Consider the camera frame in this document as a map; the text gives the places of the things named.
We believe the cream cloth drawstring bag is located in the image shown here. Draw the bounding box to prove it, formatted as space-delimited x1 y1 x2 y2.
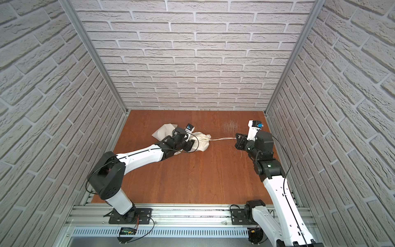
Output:
152 123 238 155

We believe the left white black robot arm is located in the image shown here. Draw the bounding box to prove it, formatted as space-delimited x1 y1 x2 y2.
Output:
87 124 198 217

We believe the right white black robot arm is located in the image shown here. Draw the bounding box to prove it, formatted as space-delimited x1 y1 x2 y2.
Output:
235 130 324 247

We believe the right round black controller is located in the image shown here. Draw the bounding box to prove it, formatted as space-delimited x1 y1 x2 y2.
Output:
247 227 264 245

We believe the white perforated vent strip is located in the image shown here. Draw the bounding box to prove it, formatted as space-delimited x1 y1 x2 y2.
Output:
72 226 249 238

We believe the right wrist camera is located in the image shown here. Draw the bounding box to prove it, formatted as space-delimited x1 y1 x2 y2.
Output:
247 120 263 141

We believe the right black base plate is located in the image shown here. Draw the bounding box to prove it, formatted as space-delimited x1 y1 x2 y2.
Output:
230 208 256 225

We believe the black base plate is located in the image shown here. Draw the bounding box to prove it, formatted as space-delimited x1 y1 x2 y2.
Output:
230 208 256 225
108 208 152 225

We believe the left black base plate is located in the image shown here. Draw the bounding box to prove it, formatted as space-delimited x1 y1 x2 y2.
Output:
108 208 152 225

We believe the left controller board with wires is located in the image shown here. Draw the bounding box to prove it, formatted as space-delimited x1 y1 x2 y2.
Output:
117 216 155 245

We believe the aluminium front rail frame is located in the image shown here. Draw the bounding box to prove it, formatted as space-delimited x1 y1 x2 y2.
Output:
55 204 324 247

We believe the right aluminium corner post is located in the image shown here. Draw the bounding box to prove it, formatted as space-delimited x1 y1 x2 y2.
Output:
264 0 325 116

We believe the aluminium corner post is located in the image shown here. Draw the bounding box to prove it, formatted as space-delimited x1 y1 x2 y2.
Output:
59 0 129 116
264 0 325 116

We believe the left aluminium corner post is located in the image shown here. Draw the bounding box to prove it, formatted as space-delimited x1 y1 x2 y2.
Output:
59 0 129 116

